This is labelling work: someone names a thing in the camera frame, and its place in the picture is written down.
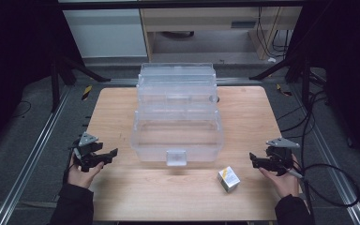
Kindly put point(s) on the person's left hand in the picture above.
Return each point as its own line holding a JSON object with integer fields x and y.
{"x": 82, "y": 176}

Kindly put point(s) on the clear plastic tiered storage box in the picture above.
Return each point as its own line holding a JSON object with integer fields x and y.
{"x": 178, "y": 134}

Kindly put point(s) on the silver metal cross rail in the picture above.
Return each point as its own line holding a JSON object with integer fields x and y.
{"x": 237, "y": 82}

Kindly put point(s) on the yellow black tape strip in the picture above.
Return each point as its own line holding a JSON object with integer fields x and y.
{"x": 282, "y": 90}
{"x": 86, "y": 92}

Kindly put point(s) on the small white box yellow label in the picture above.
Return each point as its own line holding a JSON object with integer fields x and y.
{"x": 228, "y": 179}

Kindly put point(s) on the white cabinet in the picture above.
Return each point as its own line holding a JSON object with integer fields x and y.
{"x": 106, "y": 33}

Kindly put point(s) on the black metal stand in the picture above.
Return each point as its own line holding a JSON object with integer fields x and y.
{"x": 55, "y": 84}
{"x": 306, "y": 81}

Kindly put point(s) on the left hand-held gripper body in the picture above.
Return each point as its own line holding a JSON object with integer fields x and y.
{"x": 87, "y": 146}

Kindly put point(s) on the silver metal floor rail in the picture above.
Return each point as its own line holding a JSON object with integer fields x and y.
{"x": 28, "y": 162}
{"x": 334, "y": 168}

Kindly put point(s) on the light wooden desk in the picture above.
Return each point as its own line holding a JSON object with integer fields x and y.
{"x": 200, "y": 18}

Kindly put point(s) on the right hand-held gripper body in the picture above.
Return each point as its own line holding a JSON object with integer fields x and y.
{"x": 281, "y": 151}

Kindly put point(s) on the round chair base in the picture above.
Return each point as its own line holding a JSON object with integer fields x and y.
{"x": 177, "y": 34}

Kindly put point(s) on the person's right hand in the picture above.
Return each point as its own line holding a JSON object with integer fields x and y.
{"x": 282, "y": 184}

